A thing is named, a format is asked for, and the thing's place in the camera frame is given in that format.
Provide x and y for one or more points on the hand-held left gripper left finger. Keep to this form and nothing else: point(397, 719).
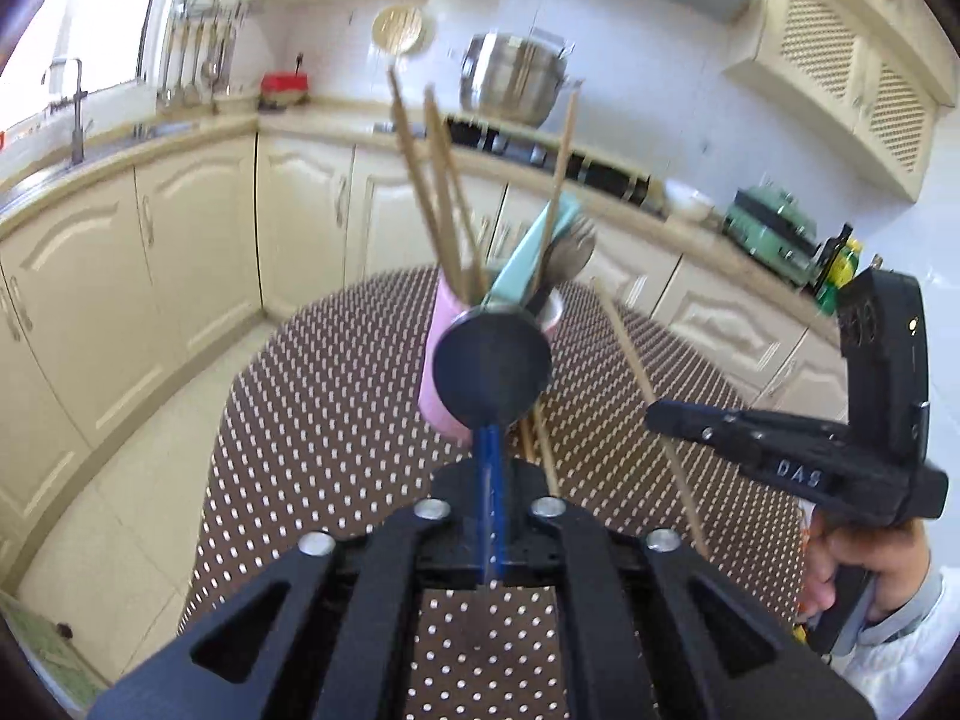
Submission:
point(481, 495)

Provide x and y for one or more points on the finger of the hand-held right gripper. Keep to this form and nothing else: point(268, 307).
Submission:
point(697, 424)

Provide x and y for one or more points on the green yellow bottle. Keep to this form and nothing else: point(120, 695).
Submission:
point(836, 285)

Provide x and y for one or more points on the kitchen window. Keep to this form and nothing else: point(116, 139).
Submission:
point(75, 15)

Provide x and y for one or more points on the stainless steel pot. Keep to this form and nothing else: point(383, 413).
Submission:
point(510, 82)

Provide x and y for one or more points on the red lidded container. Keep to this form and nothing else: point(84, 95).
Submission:
point(285, 82)

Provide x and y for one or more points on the metal fork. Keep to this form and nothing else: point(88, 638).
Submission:
point(566, 251)

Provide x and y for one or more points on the black gas stove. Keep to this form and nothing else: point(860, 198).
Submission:
point(600, 176)

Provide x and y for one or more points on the round woven trivet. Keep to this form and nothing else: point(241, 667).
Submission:
point(397, 30)

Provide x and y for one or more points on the pile of wooden chopsticks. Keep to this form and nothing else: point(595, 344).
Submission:
point(544, 457)

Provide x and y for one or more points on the bamboo chopstick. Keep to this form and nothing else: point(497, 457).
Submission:
point(562, 157)
point(630, 360)
point(418, 165)
point(439, 165)
point(469, 240)

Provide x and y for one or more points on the beige kitchen countertop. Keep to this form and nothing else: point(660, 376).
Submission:
point(322, 120)

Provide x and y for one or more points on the dark bottle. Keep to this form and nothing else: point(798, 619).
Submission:
point(841, 236)

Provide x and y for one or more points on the metal kitchen faucet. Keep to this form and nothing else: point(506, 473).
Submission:
point(77, 127)

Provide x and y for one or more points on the green countertop appliance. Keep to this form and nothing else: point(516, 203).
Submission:
point(772, 229)

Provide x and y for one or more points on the person's right forearm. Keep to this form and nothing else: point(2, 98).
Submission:
point(915, 660)

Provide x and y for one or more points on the teal spatula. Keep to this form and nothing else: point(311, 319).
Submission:
point(529, 247)

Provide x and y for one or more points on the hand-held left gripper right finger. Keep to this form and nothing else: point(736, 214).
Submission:
point(501, 495)

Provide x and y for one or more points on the steel sink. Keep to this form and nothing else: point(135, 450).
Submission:
point(165, 129)

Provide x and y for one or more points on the white bowl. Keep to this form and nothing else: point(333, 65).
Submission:
point(690, 202)

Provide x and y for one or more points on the cream base cabinets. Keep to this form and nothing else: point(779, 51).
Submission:
point(187, 240)

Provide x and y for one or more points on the pink utensil holder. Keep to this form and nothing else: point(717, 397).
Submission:
point(442, 420)

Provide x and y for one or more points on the green floor mat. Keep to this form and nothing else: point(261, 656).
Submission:
point(37, 652)

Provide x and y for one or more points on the person's right hand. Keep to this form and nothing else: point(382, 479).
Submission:
point(900, 562)

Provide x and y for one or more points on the cream lattice wall cabinet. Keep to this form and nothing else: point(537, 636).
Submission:
point(825, 37)

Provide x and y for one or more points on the row of hanging utensils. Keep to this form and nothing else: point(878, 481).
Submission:
point(199, 52)

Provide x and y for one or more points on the brown polka dot tablecloth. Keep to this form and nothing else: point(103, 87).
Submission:
point(337, 405)

